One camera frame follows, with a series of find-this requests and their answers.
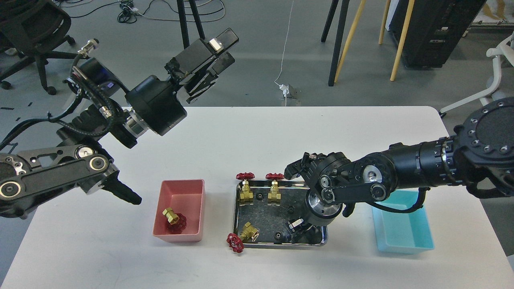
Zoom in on white cable with plug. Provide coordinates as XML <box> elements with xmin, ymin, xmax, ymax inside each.
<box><xmin>275</xmin><ymin>0</ymin><xmax>296</xmax><ymax>107</ymax></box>

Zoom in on blue plastic box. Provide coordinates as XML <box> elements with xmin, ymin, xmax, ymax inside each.
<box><xmin>372</xmin><ymin>207</ymin><xmax>434</xmax><ymax>254</ymax></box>

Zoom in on brass valve top right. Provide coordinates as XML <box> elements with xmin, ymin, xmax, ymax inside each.
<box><xmin>265</xmin><ymin>173</ymin><xmax>284</xmax><ymax>206</ymax></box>

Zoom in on brass valve red handle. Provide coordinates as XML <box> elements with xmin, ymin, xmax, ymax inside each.
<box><xmin>162</xmin><ymin>207</ymin><xmax>187</xmax><ymax>234</ymax></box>

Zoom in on pink plastic box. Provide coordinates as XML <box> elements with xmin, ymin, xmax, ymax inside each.
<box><xmin>153</xmin><ymin>179</ymin><xmax>206</xmax><ymax>242</ymax></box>

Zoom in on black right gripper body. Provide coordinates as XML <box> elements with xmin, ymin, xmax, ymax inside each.
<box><xmin>304</xmin><ymin>190</ymin><xmax>343</xmax><ymax>226</ymax></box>

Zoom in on black equipment case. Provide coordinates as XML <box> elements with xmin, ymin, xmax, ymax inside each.
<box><xmin>401</xmin><ymin>0</ymin><xmax>485</xmax><ymax>69</ymax></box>

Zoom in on white chair base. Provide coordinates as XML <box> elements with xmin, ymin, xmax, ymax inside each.
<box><xmin>438</xmin><ymin>34</ymin><xmax>514</xmax><ymax>119</ymax></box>

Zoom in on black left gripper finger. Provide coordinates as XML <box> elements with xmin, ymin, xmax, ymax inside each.
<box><xmin>204</xmin><ymin>28</ymin><xmax>239</xmax><ymax>55</ymax></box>
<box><xmin>187</xmin><ymin>52</ymin><xmax>235</xmax><ymax>104</ymax></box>

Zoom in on small black gear bottom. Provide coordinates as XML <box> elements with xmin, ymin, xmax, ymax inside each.
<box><xmin>273</xmin><ymin>232</ymin><xmax>282</xmax><ymax>244</ymax></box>

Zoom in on wooden easel legs right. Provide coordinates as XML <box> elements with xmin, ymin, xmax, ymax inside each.
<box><xmin>379</xmin><ymin>0</ymin><xmax>416</xmax><ymax>82</ymax></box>

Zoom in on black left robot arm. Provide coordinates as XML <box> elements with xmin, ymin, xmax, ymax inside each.
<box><xmin>0</xmin><ymin>28</ymin><xmax>239</xmax><ymax>218</ymax></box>

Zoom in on black floor cables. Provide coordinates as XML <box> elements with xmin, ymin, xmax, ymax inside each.
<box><xmin>54</xmin><ymin>0</ymin><xmax>226</xmax><ymax>24</ymax></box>

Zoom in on brass valve bottom left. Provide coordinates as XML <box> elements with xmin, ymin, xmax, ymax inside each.
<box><xmin>226</xmin><ymin>222</ymin><xmax>259</xmax><ymax>254</ymax></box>

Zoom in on black office chair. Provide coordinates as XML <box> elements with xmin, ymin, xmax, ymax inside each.
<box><xmin>0</xmin><ymin>0</ymin><xmax>77</xmax><ymax>95</ymax></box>

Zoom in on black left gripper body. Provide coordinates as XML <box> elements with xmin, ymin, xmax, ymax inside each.
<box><xmin>124</xmin><ymin>38</ymin><xmax>219</xmax><ymax>136</ymax></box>

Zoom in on brass valve top left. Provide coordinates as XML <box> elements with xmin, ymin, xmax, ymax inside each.
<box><xmin>236</xmin><ymin>172</ymin><xmax>255</xmax><ymax>206</ymax></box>

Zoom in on stainless steel tray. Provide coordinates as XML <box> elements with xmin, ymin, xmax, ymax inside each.
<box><xmin>233</xmin><ymin>179</ymin><xmax>328</xmax><ymax>249</ymax></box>

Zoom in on black and wooden easel legs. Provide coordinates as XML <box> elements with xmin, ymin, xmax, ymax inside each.
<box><xmin>321</xmin><ymin>0</ymin><xmax>368</xmax><ymax>87</ymax></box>

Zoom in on black stool legs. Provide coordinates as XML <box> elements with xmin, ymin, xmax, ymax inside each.
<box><xmin>176</xmin><ymin>0</ymin><xmax>206</xmax><ymax>51</ymax></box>

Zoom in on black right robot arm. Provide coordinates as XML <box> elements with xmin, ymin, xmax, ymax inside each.
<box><xmin>284</xmin><ymin>97</ymin><xmax>514</xmax><ymax>226</ymax></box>

